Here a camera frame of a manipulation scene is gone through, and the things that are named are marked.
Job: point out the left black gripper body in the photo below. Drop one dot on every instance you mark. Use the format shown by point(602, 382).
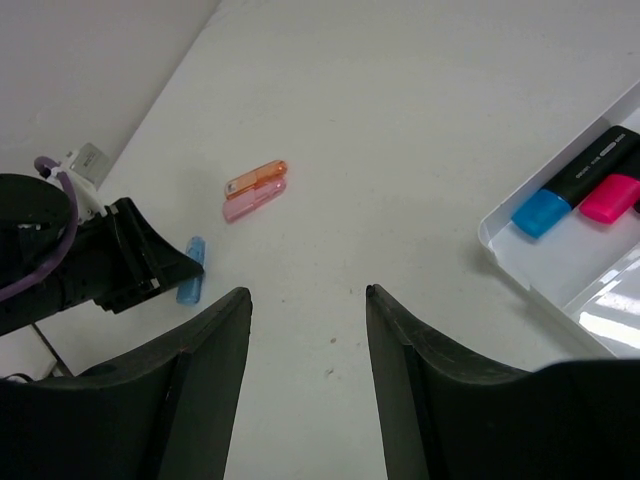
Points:
point(95, 269)

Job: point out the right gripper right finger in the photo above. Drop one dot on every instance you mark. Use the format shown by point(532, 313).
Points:
point(447, 412)

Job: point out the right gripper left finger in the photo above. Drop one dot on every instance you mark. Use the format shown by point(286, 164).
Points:
point(164, 410)

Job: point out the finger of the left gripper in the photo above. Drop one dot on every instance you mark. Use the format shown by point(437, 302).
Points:
point(155, 265)

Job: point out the orange usb stick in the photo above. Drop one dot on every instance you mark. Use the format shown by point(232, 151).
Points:
point(255, 178)

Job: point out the pink black highlighter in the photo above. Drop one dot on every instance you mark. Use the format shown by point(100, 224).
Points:
point(615, 195)

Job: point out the blue black highlighter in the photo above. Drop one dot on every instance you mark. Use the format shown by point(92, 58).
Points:
point(573, 183)

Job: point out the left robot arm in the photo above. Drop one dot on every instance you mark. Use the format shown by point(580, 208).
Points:
point(51, 262)

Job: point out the white organizer tray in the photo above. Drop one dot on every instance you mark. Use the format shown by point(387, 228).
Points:
point(585, 274)

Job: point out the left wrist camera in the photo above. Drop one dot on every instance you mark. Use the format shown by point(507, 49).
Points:
point(88, 168)

